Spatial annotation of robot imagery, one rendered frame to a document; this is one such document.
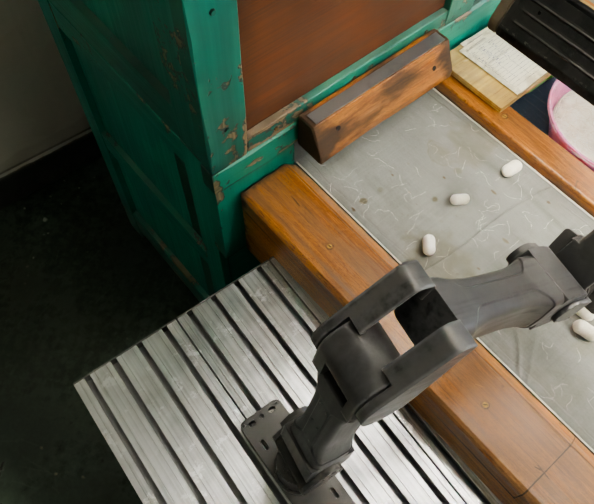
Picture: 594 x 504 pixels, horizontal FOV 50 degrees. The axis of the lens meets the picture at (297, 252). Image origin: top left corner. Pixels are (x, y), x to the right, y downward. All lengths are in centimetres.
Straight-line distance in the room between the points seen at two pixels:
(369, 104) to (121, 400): 59
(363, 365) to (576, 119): 80
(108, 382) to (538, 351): 63
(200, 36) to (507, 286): 42
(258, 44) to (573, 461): 67
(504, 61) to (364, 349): 78
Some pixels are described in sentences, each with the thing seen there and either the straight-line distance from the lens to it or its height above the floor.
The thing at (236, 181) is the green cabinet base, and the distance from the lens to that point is 99.
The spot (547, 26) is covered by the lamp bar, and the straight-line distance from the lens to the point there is 83.
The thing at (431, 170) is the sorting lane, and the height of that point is 74.
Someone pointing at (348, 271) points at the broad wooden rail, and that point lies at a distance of 94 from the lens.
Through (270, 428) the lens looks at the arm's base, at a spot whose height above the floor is 68.
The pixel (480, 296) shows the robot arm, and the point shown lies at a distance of 59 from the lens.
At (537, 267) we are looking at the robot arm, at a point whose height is 102.
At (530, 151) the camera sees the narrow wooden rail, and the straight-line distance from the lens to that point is 113.
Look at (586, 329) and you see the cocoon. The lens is 100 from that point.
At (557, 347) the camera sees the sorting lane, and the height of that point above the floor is 74.
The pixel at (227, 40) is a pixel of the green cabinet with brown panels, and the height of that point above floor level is 107.
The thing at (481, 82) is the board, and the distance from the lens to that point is 118.
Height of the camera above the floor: 160
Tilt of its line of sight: 62 degrees down
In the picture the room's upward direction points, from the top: 2 degrees clockwise
